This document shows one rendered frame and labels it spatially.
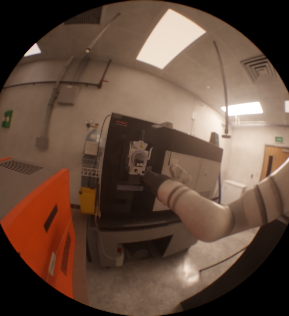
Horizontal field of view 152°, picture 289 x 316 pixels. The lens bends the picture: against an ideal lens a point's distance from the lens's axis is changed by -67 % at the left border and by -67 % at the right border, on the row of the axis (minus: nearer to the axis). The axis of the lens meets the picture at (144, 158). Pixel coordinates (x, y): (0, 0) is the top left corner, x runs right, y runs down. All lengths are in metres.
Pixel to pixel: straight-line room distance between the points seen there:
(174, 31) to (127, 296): 2.84
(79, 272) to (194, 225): 0.53
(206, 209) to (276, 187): 0.12
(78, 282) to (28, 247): 0.37
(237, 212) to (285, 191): 0.10
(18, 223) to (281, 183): 0.37
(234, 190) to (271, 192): 3.37
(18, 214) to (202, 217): 0.29
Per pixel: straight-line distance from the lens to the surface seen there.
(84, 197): 0.75
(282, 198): 0.19
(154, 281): 1.39
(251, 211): 0.18
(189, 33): 1.72
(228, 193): 3.63
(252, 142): 4.20
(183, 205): 0.23
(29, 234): 0.26
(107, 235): 0.83
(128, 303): 1.28
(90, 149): 0.94
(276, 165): 4.02
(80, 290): 0.57
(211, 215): 0.18
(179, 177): 0.30
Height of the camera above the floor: 1.26
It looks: 4 degrees down
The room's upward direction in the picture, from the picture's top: 10 degrees clockwise
